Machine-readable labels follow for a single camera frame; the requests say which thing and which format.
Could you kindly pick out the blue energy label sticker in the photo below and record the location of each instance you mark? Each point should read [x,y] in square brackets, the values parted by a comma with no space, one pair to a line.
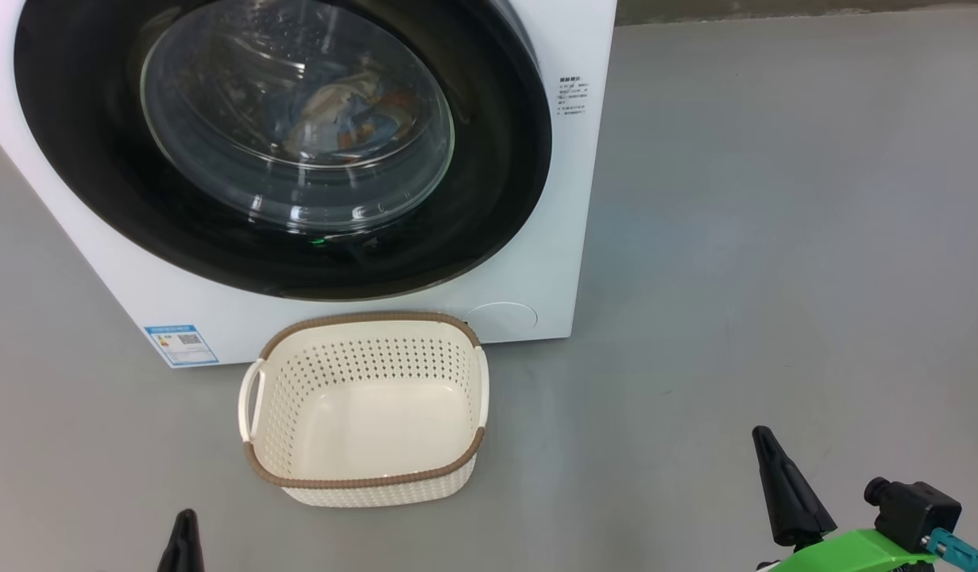
[180,345]

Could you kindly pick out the round white filter cover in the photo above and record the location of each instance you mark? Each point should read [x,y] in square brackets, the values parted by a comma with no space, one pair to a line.
[503,319]

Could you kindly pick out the small printed text label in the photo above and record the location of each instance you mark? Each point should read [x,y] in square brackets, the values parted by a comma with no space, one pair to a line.
[574,95]

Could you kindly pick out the cream perforated laundry basket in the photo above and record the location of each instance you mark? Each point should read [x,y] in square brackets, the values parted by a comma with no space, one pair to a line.
[361,421]

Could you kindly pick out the black round glass machine door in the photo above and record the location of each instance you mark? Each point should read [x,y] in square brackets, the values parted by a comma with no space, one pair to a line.
[83,175]

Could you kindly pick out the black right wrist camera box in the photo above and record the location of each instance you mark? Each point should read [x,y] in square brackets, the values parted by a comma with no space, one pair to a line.
[918,512]

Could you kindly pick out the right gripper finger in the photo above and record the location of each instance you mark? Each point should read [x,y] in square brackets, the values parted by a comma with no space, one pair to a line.
[790,500]

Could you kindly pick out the blue garment with orange print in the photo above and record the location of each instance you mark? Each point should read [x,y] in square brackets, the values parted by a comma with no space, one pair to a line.
[377,119]

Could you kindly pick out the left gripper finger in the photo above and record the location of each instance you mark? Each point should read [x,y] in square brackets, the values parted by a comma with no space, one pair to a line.
[185,548]

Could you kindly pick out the white front-loading washing machine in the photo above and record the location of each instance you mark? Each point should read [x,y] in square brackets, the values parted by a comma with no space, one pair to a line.
[560,238]

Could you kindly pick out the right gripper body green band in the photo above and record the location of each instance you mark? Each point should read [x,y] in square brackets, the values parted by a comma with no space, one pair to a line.
[854,552]

